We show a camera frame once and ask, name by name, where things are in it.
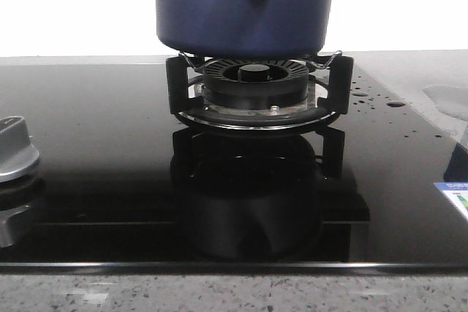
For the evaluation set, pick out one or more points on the black pot support grate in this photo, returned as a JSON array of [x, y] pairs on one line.
[[330, 76]]

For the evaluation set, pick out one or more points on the energy label sticker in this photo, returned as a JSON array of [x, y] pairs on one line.
[[456, 193]]

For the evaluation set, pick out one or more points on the blue cooking pot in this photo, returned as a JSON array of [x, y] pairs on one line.
[[270, 29]]

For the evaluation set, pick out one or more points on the black glass cooktop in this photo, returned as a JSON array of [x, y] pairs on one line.
[[123, 187]]

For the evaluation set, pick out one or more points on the black gas burner head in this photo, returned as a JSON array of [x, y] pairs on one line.
[[256, 85]]

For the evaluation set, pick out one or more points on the silver stove control knob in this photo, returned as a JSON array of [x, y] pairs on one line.
[[19, 157]]

